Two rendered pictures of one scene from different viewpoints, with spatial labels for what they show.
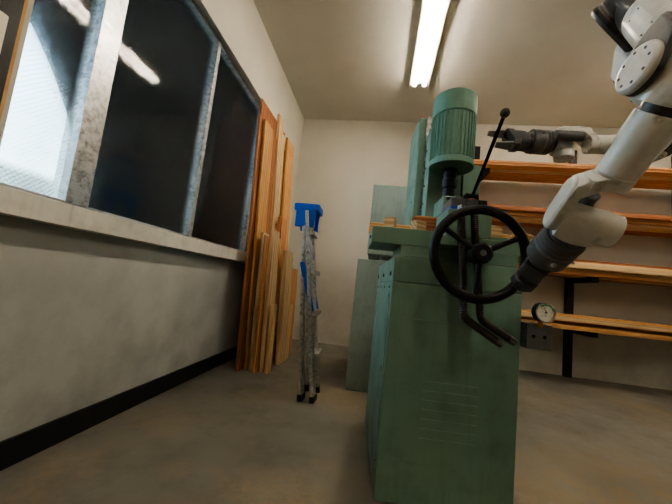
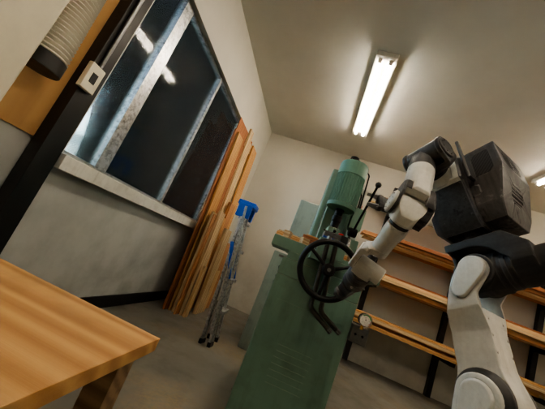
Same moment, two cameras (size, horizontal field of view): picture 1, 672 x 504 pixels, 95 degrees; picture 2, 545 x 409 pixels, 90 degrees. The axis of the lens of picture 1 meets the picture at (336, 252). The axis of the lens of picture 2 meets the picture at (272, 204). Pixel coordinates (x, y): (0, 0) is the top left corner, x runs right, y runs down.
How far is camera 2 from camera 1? 0.44 m
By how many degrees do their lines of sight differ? 7
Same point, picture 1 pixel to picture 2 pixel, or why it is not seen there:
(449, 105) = (347, 170)
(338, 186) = (283, 189)
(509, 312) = (345, 314)
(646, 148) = (388, 239)
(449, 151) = (339, 198)
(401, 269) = (285, 266)
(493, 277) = not seen: hidden behind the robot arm
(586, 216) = (365, 264)
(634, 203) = not seen: hidden behind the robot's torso
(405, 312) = (279, 294)
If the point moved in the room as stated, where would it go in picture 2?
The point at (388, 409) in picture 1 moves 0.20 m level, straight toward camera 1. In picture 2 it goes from (250, 355) to (238, 367)
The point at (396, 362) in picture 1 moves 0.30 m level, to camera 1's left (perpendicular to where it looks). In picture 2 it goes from (263, 326) to (210, 303)
